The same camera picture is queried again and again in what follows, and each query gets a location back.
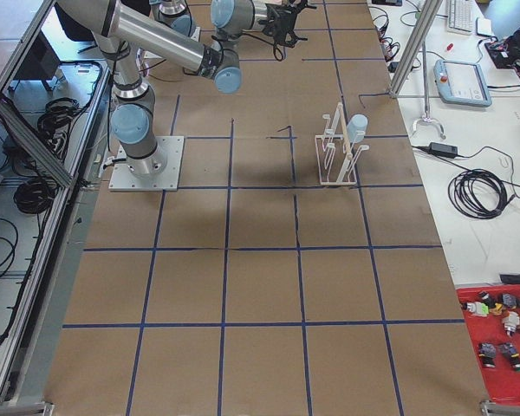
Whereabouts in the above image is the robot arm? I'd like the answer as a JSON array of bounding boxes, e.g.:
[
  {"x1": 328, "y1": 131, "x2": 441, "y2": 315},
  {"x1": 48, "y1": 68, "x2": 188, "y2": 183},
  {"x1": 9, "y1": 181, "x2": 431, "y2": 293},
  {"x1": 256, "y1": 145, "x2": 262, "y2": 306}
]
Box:
[
  {"x1": 58, "y1": 1, "x2": 242, "y2": 179},
  {"x1": 149, "y1": 0, "x2": 315, "y2": 48}
]

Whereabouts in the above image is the aluminium frame post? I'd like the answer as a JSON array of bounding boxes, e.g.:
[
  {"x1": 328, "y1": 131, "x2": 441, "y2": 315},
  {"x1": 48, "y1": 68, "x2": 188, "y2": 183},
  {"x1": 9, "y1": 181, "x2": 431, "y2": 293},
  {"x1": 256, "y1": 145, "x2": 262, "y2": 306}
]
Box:
[{"x1": 388, "y1": 0, "x2": 442, "y2": 98}]

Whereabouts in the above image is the coiled black cable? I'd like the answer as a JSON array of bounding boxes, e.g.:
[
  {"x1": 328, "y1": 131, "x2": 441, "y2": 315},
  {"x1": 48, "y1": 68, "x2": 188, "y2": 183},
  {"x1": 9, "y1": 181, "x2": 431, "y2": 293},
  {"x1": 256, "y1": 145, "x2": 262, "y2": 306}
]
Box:
[{"x1": 448, "y1": 168, "x2": 519, "y2": 220}]

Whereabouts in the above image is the white wire cup rack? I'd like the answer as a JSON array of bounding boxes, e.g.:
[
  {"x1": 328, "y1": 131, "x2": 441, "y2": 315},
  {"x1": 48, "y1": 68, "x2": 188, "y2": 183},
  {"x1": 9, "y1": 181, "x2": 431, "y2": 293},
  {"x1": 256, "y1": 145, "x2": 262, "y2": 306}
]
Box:
[{"x1": 315, "y1": 102, "x2": 369, "y2": 186}]

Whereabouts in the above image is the black power adapter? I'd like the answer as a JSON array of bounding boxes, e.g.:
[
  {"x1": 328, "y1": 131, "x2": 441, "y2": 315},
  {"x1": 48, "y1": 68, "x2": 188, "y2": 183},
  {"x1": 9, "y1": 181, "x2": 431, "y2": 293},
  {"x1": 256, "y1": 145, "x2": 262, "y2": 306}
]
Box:
[{"x1": 428, "y1": 142, "x2": 458, "y2": 159}]

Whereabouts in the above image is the white keyboard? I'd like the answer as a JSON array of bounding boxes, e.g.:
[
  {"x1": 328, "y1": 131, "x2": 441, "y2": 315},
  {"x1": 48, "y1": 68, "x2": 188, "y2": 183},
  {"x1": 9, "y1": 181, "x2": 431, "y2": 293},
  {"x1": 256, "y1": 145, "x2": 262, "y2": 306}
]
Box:
[{"x1": 445, "y1": 0, "x2": 474, "y2": 35}]

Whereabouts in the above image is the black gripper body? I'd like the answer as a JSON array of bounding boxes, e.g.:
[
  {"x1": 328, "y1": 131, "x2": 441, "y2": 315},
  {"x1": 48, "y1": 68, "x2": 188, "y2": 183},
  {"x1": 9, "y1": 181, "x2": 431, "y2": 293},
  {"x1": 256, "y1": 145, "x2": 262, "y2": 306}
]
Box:
[{"x1": 263, "y1": 0, "x2": 316, "y2": 48}]

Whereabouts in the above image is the red parts tray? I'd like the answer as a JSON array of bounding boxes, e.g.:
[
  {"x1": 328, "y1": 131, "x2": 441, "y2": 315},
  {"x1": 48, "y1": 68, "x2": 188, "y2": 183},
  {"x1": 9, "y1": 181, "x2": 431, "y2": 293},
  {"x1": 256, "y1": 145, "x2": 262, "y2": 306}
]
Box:
[{"x1": 457, "y1": 285, "x2": 520, "y2": 406}]

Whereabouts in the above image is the grey teach pendant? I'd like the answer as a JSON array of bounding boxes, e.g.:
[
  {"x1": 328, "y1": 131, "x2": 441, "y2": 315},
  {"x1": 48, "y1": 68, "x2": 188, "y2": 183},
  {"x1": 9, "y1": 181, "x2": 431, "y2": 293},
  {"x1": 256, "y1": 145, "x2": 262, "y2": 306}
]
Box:
[{"x1": 433, "y1": 59, "x2": 492, "y2": 107}]

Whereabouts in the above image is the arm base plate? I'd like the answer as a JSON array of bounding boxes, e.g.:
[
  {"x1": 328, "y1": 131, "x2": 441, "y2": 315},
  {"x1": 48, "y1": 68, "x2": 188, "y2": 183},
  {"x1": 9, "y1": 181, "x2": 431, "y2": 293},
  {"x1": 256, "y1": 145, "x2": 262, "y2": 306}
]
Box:
[{"x1": 108, "y1": 136, "x2": 185, "y2": 192}]

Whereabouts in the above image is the light blue ikea cup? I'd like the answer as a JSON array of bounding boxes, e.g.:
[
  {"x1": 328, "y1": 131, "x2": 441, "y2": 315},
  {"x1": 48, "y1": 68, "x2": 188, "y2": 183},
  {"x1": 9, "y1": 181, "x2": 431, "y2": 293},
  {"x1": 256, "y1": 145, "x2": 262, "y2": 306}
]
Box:
[{"x1": 347, "y1": 114, "x2": 368, "y2": 145}]

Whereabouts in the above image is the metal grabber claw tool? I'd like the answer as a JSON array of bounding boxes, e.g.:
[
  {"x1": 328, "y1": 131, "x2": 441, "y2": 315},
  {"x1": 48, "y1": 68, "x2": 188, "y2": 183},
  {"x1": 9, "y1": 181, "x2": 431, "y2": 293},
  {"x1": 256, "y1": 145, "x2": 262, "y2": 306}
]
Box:
[{"x1": 413, "y1": 42, "x2": 446, "y2": 140}]

